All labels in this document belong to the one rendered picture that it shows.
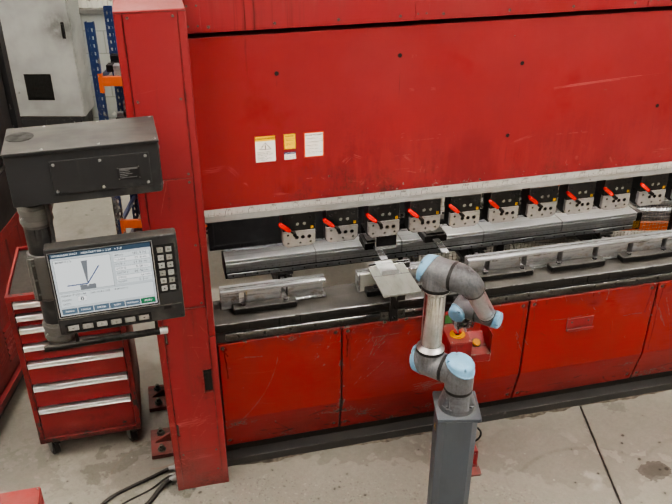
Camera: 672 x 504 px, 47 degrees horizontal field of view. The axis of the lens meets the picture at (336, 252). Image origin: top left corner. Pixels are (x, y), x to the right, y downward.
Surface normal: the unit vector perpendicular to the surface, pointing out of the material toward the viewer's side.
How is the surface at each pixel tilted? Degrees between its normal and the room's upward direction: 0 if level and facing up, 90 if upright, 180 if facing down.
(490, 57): 90
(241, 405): 90
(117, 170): 90
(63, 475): 0
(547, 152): 90
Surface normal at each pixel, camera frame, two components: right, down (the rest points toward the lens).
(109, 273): 0.28, 0.47
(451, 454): 0.00, 0.49
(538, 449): 0.00, -0.87
